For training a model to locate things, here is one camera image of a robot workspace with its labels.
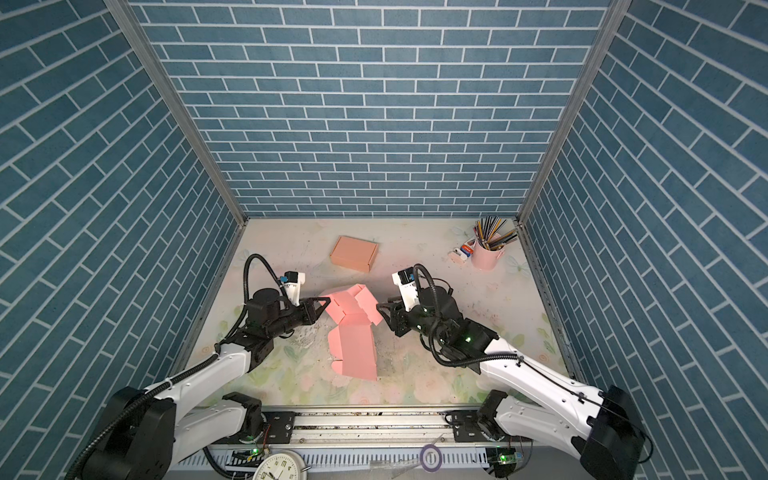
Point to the white analog clock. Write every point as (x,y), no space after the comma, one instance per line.
(283,465)

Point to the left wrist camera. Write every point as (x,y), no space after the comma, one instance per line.
(292,281)

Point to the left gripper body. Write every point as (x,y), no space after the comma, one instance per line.
(287,321)

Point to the pink paper box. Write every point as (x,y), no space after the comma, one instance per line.
(351,341)

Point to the coloured pencils bundle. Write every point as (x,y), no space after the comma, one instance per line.
(489,235)

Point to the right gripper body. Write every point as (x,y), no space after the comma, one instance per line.
(419,320)

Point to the orange paper box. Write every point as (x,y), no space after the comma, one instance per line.
(354,254)

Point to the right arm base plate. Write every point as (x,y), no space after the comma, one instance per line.
(471,426)

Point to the pink pencil cup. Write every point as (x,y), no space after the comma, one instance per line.
(483,258)

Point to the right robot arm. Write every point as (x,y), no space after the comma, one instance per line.
(600,428)

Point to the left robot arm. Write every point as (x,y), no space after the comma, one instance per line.
(142,433)

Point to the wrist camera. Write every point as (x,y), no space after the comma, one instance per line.
(406,282)
(292,281)

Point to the aluminium rail frame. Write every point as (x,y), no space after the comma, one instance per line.
(389,438)

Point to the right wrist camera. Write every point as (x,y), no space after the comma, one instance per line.
(406,282)

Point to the green lit circuit board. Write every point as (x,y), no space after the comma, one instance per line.
(502,462)

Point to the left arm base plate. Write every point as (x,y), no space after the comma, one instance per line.
(271,427)

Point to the purple tape roll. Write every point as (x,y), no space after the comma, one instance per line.
(430,458)

